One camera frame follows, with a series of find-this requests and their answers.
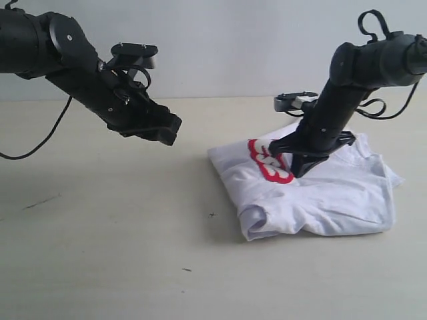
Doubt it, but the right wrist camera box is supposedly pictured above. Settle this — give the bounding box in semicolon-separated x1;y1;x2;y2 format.
274;91;319;113

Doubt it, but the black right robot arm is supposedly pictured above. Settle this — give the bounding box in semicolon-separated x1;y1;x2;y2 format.
269;31;426;178

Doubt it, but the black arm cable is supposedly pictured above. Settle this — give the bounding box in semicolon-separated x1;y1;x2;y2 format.
353;9;422;120
0;95;73;160

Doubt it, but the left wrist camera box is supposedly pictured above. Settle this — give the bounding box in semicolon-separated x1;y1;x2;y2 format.
107;43;158;69

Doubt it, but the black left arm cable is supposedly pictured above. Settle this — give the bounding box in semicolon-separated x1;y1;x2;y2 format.
0;95;73;160

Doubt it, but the white t-shirt red lettering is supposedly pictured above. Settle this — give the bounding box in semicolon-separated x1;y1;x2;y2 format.
207;123;403;241

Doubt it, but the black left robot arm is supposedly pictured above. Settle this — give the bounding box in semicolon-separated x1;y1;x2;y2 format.
1;5;182;146

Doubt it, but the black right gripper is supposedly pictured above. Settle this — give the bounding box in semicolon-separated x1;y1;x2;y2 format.
268;113;355;178

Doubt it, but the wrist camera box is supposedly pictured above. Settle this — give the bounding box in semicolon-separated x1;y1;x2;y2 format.
274;91;319;113
107;43;158;69

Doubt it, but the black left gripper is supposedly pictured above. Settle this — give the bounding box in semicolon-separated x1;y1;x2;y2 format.
106;87;182;146

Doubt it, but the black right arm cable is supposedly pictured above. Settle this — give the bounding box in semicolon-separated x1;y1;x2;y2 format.
353;9;422;120

